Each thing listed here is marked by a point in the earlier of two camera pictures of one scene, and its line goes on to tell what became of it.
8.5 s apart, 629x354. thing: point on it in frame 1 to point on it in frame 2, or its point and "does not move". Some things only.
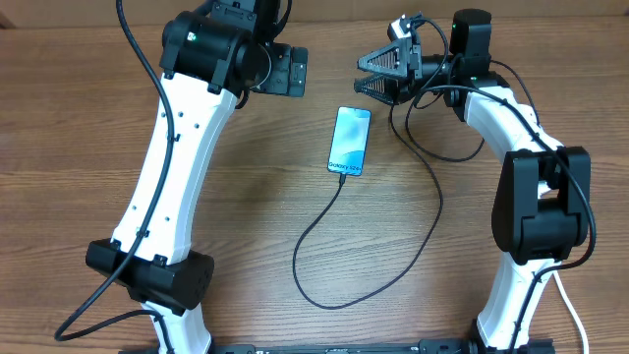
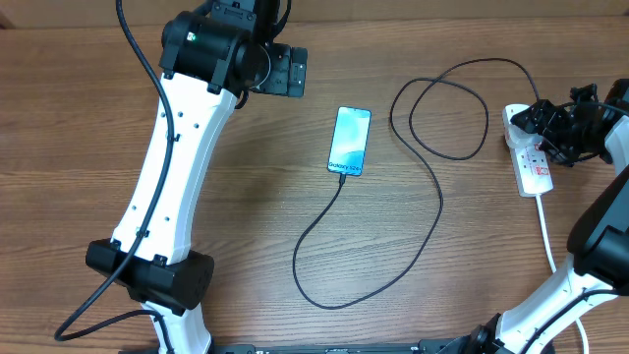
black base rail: [423, 346] does not move
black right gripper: [405, 64] to [536, 113]
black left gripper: [284, 70] does not move
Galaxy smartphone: [349, 141] does not move
